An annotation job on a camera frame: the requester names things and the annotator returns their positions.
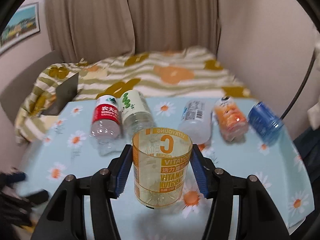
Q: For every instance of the blue label bottle cup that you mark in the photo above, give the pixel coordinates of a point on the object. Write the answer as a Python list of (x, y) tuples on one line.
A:
[(267, 125)]

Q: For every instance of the grey bed headboard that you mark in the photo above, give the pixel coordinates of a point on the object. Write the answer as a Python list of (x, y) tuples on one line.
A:
[(21, 86)]

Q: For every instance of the beige curtain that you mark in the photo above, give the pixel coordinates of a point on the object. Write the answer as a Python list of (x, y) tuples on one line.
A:
[(97, 29)]

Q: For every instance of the orange label bottle cup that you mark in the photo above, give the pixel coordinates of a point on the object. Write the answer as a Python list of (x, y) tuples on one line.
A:
[(232, 122)]

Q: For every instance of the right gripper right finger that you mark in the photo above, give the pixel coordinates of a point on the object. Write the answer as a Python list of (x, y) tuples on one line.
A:
[(258, 216)]

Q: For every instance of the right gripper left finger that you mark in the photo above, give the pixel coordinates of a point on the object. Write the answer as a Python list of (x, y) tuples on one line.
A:
[(64, 218)]

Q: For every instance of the white label bottle cup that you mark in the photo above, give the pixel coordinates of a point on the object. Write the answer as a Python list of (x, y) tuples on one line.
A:
[(196, 121)]

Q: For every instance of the grey open laptop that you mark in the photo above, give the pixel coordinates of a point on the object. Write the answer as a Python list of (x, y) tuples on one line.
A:
[(65, 93)]

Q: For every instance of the green label bottle cup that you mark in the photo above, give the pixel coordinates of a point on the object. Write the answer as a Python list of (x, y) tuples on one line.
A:
[(135, 112)]

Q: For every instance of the dark clothing pile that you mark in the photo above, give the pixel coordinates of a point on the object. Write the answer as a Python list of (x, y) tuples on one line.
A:
[(308, 145)]

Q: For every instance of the red label bottle cup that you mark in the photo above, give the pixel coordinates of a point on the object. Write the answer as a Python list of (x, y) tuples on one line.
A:
[(105, 126)]

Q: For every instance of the framed wall picture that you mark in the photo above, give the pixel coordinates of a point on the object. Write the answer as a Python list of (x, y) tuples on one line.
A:
[(23, 24)]

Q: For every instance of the yellow transparent plastic cup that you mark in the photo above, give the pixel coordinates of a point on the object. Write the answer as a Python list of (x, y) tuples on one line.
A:
[(160, 163)]

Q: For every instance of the striped floral bed quilt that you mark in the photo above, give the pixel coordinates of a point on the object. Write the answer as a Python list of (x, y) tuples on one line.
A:
[(194, 71)]

